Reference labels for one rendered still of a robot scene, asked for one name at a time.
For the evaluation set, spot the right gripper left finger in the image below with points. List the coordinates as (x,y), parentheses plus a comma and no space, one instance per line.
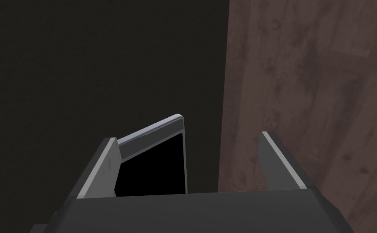
(102,171)

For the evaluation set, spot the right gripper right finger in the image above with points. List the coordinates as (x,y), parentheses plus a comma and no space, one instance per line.
(277,165)

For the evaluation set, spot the grey appliance with black door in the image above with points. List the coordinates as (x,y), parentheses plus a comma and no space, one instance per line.
(156,168)

